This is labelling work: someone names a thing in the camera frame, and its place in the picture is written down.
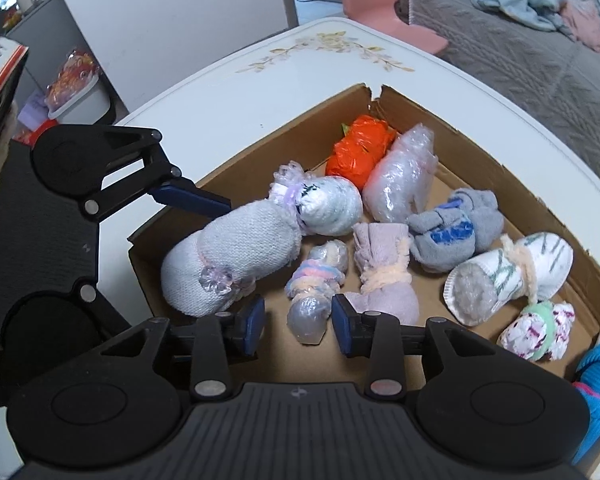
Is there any brown cardboard tray box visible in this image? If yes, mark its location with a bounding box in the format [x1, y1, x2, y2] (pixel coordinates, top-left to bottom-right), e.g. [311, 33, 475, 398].
[127, 82, 600, 476]

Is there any grey blue sock bundle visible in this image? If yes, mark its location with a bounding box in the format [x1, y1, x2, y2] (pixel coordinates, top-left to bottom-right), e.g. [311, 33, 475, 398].
[406, 188, 504, 274]

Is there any pink garment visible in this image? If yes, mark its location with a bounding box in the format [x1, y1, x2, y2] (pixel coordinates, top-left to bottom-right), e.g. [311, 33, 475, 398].
[560, 0, 600, 53]

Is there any large white knitted bundle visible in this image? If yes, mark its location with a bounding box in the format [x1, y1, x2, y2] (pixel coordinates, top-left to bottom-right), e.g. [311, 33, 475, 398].
[160, 200, 302, 318]

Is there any pink plastic chair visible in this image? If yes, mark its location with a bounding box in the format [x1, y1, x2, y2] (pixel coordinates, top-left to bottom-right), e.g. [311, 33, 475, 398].
[341, 0, 449, 55]

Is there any lilac cloth bundle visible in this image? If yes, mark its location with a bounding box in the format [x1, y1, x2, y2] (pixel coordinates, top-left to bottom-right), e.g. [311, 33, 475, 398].
[344, 222, 419, 325]

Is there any small floral green-banded bundle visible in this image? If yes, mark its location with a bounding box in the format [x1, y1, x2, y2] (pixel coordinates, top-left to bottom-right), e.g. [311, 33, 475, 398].
[496, 301, 576, 362]

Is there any white striped sock bundle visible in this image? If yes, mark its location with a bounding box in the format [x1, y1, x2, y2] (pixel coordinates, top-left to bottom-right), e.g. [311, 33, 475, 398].
[443, 232, 574, 327]

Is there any grey quilted sofa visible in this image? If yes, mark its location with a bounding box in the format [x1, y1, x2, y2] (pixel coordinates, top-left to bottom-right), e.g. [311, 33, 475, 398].
[398, 0, 600, 177]

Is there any orange plastic bundle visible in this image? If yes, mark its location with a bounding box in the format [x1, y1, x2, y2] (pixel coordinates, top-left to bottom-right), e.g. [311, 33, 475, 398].
[325, 114, 398, 191]

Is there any white sock ball bundle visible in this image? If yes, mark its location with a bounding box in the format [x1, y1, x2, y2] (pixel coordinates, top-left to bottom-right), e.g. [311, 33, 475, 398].
[268, 160, 363, 237]

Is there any clear bubble wrap bundle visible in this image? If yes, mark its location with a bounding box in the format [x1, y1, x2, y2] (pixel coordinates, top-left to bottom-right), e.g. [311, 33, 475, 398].
[362, 124, 438, 223]

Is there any white storage bin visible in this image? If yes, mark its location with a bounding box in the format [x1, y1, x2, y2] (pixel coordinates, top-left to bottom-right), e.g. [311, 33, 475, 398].
[44, 49, 111, 125]

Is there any bright blue knitted bundle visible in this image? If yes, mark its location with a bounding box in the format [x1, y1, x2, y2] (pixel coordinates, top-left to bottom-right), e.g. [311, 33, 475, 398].
[572, 333, 600, 464]

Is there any pastel banded bubble bundle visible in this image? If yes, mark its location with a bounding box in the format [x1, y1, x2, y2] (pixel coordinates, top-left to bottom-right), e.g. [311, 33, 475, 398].
[285, 240, 349, 346]

